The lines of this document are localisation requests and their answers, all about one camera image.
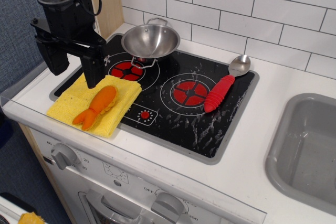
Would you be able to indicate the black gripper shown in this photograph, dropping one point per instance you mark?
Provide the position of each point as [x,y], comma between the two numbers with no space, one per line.
[68,28]

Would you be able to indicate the stainless steel bowl with handles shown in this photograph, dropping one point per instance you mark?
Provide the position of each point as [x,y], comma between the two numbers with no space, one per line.
[152,40]

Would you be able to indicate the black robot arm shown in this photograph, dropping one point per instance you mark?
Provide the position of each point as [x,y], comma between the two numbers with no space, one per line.
[68,28]

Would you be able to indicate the yellow woven cloth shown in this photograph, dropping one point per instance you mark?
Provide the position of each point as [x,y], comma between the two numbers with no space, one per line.
[78,97]

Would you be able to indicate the orange plush carrot toy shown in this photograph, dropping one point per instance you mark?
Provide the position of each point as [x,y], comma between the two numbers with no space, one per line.
[103,101]

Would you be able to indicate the grey left oven knob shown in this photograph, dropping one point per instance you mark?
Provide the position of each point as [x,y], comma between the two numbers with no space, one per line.
[63,156]

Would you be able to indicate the grey oven knob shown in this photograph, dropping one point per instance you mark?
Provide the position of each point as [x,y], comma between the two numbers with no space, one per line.
[63,156]
[168,207]

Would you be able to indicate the black toy stovetop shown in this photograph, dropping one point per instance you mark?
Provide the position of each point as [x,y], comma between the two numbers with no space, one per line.
[169,110]

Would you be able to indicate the white toy oven front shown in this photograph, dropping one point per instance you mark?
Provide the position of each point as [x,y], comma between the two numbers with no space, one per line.
[98,192]

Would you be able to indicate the yellow cloth scrap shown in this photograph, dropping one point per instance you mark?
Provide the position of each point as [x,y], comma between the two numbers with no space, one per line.
[30,218]

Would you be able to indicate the grey right oven knob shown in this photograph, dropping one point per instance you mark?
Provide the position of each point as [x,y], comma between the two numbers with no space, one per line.
[168,207]

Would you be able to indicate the grey toy sink basin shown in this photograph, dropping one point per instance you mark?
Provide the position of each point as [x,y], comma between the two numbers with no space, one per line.
[301,160]

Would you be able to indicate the light wooden side post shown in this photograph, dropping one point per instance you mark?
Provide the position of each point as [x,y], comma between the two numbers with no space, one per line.
[110,18]

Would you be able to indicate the red handled metal spoon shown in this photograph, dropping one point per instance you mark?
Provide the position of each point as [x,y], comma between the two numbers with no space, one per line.
[238,67]

